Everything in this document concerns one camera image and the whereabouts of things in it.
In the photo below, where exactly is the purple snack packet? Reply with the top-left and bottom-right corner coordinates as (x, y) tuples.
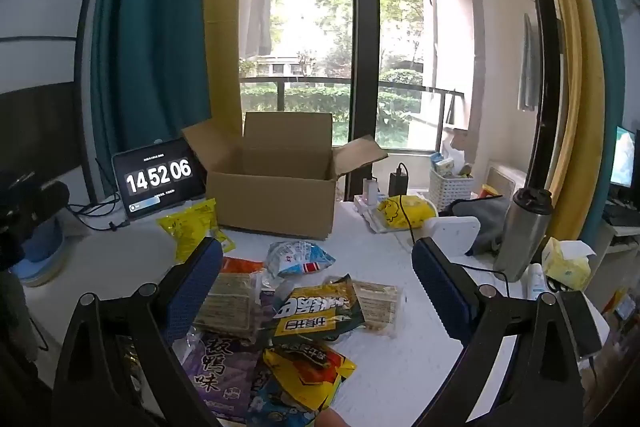
(180, 292), (281, 425)

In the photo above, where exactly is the orange snack packet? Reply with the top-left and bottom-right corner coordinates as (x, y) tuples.
(220, 257), (265, 276)

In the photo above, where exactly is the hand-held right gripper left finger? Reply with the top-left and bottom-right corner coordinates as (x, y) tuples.
(51, 237), (224, 427)

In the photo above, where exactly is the hanging grey clothing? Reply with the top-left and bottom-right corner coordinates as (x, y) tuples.
(242, 0), (273, 58)

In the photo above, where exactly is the yellow tissue box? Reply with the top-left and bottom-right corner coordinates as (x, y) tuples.
(541, 237), (597, 293)

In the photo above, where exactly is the green yellow snack packet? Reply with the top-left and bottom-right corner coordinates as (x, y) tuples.
(270, 274), (368, 348)

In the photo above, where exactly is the black tablet with clock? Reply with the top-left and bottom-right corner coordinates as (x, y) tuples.
(112, 138), (207, 222)

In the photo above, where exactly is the teal curtain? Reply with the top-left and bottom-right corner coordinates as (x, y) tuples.
(565, 0), (628, 248)
(90, 0), (216, 208)

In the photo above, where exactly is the grey cloth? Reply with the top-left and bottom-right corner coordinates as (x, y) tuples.
(445, 196), (511, 255)

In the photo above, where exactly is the black tablet cable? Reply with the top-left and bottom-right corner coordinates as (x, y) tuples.
(67, 202), (132, 232)

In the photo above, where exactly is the yellow curtain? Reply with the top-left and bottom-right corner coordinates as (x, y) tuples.
(527, 0), (603, 248)
(202, 0), (248, 128)

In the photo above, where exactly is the black keyboard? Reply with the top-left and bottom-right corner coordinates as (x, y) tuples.
(602, 201), (640, 228)

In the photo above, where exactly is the white plastic device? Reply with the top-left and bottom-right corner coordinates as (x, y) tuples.
(430, 216), (482, 258)

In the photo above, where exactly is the small white spray bottle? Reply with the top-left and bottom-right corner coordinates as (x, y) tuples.
(527, 263), (551, 303)

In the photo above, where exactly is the black power adapter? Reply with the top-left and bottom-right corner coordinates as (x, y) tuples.
(389, 164), (410, 198)

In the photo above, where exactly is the clear plastic bottle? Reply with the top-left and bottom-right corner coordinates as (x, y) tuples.
(265, 239), (337, 279)

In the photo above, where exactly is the black adapter cable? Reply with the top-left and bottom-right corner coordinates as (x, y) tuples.
(397, 163), (510, 284)

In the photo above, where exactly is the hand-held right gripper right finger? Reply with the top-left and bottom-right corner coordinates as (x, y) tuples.
(411, 236), (601, 427)

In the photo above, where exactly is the cardboard box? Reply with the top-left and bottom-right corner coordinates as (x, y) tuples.
(181, 112), (389, 242)

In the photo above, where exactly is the steel thermos bottle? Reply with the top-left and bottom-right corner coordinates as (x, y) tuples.
(492, 188), (553, 284)

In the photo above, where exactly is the computer monitor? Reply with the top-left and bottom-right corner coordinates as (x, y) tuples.
(610, 126), (638, 190)

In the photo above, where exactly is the black box device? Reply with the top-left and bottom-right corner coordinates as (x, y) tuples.
(557, 289), (603, 358)

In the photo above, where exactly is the yellow red snack packet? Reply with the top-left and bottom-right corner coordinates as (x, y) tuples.
(262, 341), (357, 413)

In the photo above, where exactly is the balcony railing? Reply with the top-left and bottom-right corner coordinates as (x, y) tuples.
(240, 76), (466, 138)

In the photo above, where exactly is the beige cracker packet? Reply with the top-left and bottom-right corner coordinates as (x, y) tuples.
(350, 279), (403, 338)
(192, 272), (261, 340)

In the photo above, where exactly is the yellow duck packet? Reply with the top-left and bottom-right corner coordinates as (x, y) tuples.
(376, 194), (438, 228)

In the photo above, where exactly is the person's right hand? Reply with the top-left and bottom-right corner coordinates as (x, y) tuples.
(315, 408), (354, 427)

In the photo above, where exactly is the hanging grey towel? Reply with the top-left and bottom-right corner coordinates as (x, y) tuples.
(517, 13), (543, 110)

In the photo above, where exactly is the white plastic basket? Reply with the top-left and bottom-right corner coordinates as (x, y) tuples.
(429, 159), (475, 212)

